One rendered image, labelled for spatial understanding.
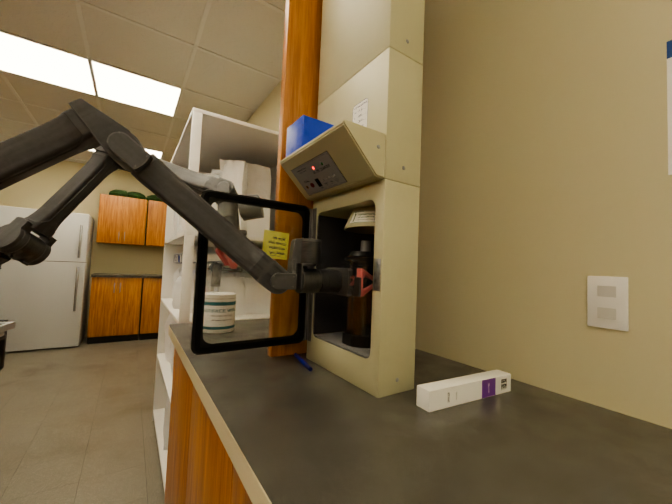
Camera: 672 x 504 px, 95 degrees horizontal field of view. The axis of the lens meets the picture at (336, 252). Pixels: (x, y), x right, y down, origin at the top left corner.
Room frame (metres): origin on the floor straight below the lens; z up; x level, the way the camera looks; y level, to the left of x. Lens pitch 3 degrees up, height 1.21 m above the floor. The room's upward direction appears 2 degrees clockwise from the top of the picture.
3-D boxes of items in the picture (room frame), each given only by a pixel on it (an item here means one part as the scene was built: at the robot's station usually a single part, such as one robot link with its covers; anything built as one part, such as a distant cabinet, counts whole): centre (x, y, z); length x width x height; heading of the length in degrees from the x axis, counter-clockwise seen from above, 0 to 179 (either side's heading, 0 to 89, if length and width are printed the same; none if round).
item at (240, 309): (0.83, 0.21, 1.19); 0.30 x 0.01 x 0.40; 125
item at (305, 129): (0.84, 0.08, 1.55); 0.10 x 0.10 x 0.09; 33
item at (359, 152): (0.77, 0.04, 1.46); 0.32 x 0.11 x 0.10; 33
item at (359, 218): (0.84, -0.11, 1.34); 0.18 x 0.18 x 0.05
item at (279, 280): (0.72, 0.09, 1.22); 0.12 x 0.09 x 0.11; 111
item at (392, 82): (0.87, -0.12, 1.32); 0.32 x 0.25 x 0.77; 33
